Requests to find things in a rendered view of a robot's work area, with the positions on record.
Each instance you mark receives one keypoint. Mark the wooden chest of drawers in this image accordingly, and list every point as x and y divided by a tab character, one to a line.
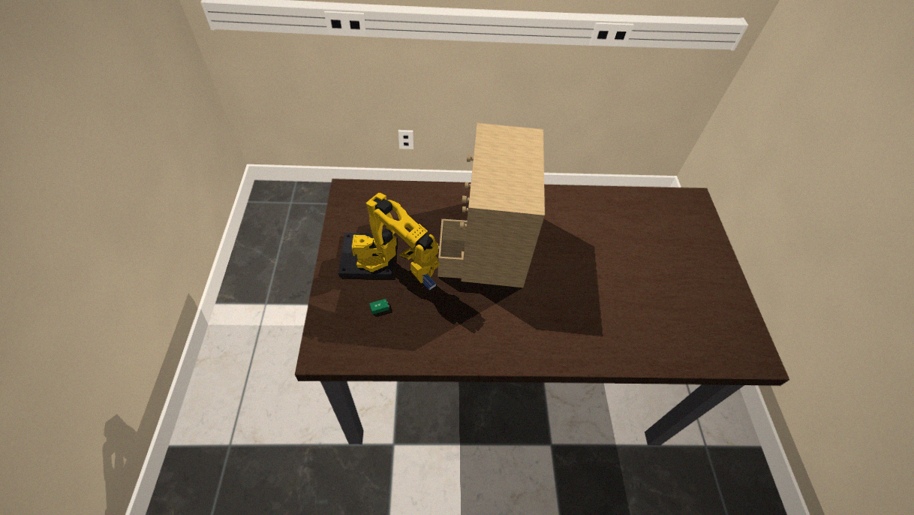
506	206

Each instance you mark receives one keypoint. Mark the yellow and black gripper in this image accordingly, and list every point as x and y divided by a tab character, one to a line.
418	268

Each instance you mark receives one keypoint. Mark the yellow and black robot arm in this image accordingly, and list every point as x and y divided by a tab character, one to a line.
383	244

